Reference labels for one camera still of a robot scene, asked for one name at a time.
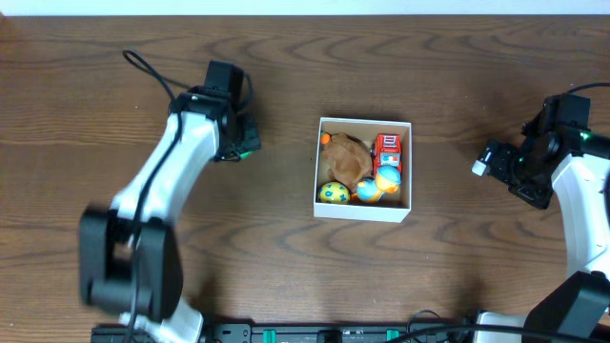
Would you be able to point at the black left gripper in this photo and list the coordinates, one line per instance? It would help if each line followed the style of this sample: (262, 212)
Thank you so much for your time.
(245, 138)

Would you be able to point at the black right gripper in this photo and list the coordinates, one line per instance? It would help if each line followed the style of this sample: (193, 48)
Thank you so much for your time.
(505, 163)

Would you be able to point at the green round gear toy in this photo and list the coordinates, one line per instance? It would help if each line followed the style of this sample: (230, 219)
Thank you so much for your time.
(245, 154)

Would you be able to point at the yellow patterned ball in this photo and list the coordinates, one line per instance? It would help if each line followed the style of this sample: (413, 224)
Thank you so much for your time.
(334, 193)

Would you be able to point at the brown plush toy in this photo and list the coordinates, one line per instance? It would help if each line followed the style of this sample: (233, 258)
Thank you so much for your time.
(348, 161)

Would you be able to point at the white cardboard box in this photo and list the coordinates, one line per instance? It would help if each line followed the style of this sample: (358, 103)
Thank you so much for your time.
(391, 207)

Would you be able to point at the red toy fire truck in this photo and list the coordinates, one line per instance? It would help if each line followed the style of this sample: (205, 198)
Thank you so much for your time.
(387, 151)

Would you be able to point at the orange blue duck toy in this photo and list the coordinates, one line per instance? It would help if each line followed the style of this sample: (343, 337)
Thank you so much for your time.
(371, 189)

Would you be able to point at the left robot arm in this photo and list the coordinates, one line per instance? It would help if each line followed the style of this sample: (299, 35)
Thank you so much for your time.
(128, 256)

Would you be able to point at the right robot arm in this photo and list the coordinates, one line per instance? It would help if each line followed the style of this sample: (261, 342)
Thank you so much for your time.
(577, 173)

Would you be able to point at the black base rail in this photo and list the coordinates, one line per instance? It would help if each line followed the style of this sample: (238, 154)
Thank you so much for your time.
(243, 332)

